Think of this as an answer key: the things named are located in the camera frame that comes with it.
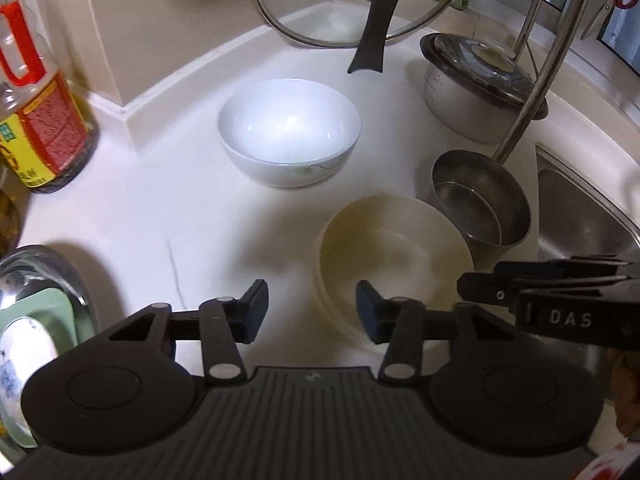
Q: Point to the large stainless steel plate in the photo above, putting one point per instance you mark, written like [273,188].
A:
[23,273]

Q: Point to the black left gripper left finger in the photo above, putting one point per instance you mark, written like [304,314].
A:
[145,343]

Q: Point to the person right hand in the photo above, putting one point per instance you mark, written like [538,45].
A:
[625,390]

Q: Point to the white ceramic bowl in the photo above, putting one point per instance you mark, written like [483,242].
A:
[289,132]

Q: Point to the stainless steel bowl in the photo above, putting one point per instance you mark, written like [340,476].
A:
[483,201]

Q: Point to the metal rack pole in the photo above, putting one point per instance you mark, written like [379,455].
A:
[564,36]

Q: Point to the green square plate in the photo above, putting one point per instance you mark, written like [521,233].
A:
[52,308]

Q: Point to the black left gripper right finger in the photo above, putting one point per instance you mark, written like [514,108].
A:
[404,324]

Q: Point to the beige plastic bowl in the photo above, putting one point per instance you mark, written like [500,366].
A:
[402,246]

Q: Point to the stainless steel sink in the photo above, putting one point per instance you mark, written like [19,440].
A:
[575,219]

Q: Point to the soy sauce bottle red handle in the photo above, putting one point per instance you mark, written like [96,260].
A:
[45,140]

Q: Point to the blue patterned white dish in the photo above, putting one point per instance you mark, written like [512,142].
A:
[26,346]

